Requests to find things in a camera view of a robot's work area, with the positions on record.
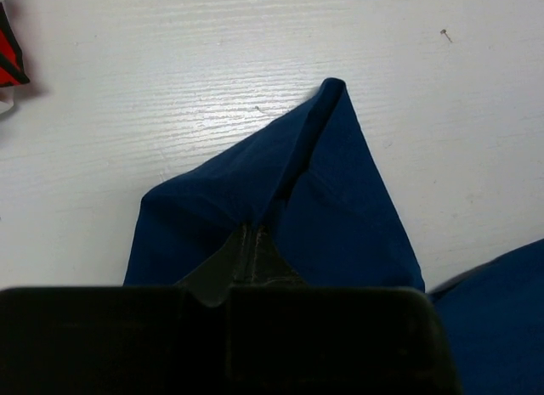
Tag red white folded t-shirt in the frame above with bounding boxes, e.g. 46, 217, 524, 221
1, 3, 31, 113

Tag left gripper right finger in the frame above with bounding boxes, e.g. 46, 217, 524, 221
224, 226, 462, 394

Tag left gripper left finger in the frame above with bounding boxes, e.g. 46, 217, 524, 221
1, 226, 251, 394

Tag blue polo t-shirt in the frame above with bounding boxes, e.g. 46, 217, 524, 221
124, 78, 543, 394

